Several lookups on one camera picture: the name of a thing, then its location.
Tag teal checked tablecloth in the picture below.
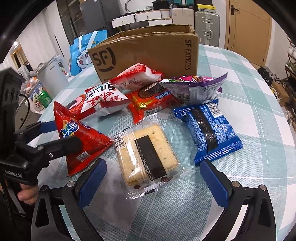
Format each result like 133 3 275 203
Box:
30 44 294 241

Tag green can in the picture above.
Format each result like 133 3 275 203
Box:
37 90 52 109

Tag brown cardboard box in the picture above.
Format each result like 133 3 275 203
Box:
87 24 199 84

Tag small cardboard box on floor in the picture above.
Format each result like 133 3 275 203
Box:
270 81 289 107

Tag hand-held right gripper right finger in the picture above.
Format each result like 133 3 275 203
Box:
199 159 277 241

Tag white suitcase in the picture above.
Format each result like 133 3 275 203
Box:
171 8 195 25

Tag clear cracker packet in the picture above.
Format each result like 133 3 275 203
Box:
112 117 188 200

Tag blue cookie packet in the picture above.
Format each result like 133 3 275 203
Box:
173 98 243 167

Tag purple snack packet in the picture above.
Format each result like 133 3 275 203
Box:
159 72 228 105

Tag black shoes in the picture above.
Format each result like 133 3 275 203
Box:
258 67 273 86

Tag white trash bin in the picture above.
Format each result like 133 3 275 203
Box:
37 55 70 98

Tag dark glass cabinet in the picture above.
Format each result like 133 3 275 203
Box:
55 0 81 44

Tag person's dark clothing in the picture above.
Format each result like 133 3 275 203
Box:
0 185 33 241

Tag red and white cake packet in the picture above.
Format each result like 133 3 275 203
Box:
110 63 164 92

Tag white drawer cabinet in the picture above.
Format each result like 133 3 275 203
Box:
111 10 174 29

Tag silver suitcase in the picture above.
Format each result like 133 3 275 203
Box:
194 10 221 47

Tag wooden door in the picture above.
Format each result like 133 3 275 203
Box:
224 0 272 67

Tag black cable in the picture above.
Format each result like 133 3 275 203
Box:
19 93 31 124

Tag red white noodle snack packet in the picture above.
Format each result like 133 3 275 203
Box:
85 82 130 117

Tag person's left hand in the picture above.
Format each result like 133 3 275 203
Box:
17 184 40 205

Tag red chocolate cookie packet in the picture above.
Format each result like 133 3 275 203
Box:
127 82 183 124

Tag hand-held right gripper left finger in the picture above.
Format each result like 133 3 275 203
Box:
31 158 108 241

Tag shoe rack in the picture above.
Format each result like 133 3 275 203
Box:
283 44 296 107

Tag black pot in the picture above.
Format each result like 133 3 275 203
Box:
153 0 170 10

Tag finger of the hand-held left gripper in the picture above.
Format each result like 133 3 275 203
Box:
14 120 57 145
35 137 83 167

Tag red triangular snack packet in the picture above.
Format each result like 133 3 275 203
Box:
53 101 114 176

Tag small red pie packet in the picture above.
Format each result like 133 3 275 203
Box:
65 95 87 121

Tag blue cartoon shopping bag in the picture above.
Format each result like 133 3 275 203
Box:
69 30 109 76

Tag grey refrigerator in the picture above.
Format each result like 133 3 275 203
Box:
80 0 116 35

